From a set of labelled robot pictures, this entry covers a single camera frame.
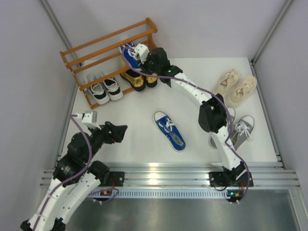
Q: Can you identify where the purple cable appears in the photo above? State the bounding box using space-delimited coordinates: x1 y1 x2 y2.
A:
122 47 250 203
31 114 120 231

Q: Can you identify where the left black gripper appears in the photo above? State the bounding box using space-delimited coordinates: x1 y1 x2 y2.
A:
83 121 127 163

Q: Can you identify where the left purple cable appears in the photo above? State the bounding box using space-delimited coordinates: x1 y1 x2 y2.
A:
31 114 120 231

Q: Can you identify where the beige sneaker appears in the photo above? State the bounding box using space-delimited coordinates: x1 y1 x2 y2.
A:
214 69 241 97
226 76 257 108

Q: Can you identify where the aluminium rail frame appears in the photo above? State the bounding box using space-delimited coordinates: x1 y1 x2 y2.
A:
39 162 301 187

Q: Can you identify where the left grey canvas sneaker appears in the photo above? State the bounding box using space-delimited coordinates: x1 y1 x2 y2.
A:
209 108 236 149

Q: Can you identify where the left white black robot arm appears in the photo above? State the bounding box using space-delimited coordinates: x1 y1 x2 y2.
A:
20 122 128 231

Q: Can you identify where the gold loafer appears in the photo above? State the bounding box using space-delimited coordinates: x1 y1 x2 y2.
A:
145 73 158 88
120 69 145 91

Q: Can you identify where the black white sneaker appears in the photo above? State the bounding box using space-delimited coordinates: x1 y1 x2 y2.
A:
87 83 110 105
103 77 123 101

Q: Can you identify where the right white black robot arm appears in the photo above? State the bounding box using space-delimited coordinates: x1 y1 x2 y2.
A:
135 45 254 187

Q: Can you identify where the blue canvas sneaker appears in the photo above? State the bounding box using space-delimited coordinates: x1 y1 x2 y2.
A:
154 111 186 152
119 41 141 71

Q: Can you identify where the perforated grey cable tray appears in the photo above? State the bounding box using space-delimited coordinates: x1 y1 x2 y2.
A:
86 188 241 199

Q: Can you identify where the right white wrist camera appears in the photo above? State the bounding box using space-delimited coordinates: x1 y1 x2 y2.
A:
133 43 150 64

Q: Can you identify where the right grey canvas sneaker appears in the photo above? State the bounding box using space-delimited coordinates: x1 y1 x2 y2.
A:
231 115 255 151

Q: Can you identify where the orange wooden shoe shelf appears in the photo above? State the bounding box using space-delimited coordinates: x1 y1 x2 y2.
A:
60 17 158 109

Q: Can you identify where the grey canvas sneaker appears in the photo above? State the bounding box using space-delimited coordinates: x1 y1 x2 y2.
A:
231 115 255 151
209 108 236 149

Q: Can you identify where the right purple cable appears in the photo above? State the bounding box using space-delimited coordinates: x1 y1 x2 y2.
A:
122 47 250 203

